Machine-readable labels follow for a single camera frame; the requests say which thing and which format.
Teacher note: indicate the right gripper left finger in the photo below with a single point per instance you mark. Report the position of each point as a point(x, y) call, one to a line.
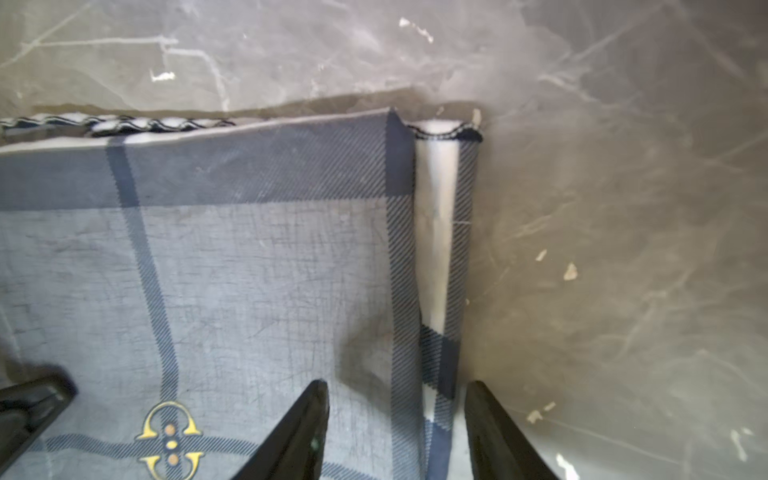
point(294, 449)

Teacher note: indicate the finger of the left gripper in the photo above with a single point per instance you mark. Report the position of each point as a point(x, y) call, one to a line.
point(27, 410)

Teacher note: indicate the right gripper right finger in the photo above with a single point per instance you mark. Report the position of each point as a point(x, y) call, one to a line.
point(498, 448)

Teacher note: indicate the grey checked pillowcase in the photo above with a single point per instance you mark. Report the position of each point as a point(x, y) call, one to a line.
point(192, 276)

